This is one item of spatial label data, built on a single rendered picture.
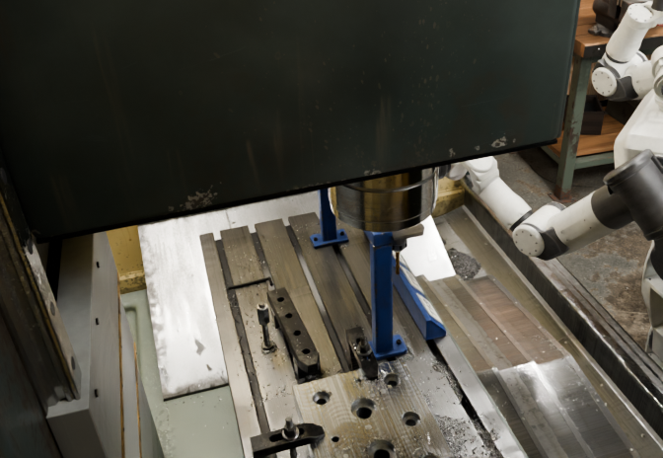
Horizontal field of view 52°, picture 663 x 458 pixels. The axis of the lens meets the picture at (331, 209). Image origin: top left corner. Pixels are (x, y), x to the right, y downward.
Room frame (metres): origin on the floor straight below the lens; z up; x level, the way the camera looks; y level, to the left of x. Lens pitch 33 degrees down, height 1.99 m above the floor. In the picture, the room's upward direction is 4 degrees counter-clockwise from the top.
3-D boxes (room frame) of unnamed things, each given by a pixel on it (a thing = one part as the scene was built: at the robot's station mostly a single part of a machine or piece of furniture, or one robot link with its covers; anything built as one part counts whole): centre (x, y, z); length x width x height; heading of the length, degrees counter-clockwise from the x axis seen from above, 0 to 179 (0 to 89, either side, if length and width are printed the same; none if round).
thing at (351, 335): (0.98, -0.04, 0.97); 0.13 x 0.03 x 0.15; 14
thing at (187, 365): (1.47, 0.07, 0.75); 0.89 x 0.70 x 0.26; 104
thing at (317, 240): (1.51, 0.01, 1.05); 0.10 x 0.05 x 0.30; 104
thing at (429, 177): (0.84, -0.08, 1.50); 0.16 x 0.16 x 0.12
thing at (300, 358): (1.11, 0.10, 0.93); 0.26 x 0.05 x 0.06; 19
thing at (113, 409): (0.73, 0.36, 1.16); 0.48 x 0.05 x 0.51; 14
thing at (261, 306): (1.11, 0.16, 0.96); 0.03 x 0.03 x 0.13
